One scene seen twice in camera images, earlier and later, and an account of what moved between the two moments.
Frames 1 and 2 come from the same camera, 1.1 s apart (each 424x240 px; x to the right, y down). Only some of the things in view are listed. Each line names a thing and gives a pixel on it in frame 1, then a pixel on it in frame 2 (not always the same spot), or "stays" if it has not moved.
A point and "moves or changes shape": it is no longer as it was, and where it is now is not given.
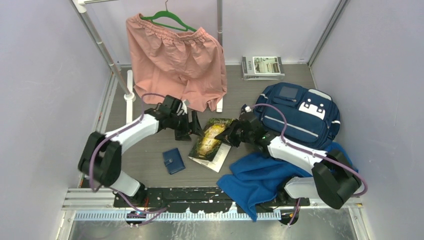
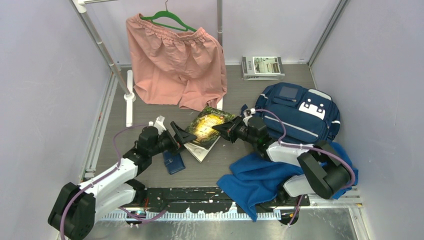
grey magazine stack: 262,68 stays
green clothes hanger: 167,13 stays
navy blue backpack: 294,112 stays
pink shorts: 190,65 stays
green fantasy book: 210,152 moves or changes shape
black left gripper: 184,134 to 183,136
